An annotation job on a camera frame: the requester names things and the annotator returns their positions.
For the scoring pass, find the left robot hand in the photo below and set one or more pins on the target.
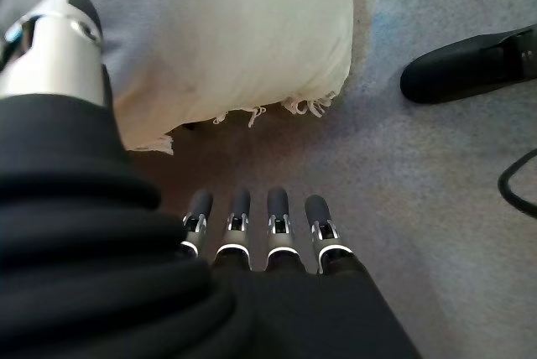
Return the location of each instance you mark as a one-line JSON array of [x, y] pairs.
[[126, 271]]

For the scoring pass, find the white fringed cushion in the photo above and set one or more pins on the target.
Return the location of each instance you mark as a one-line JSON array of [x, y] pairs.
[[230, 40]]

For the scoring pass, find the grey fabric armchair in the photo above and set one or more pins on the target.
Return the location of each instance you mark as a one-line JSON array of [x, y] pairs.
[[260, 162]]

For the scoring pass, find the black left robot foot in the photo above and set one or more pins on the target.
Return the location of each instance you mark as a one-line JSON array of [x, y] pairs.
[[453, 69]]

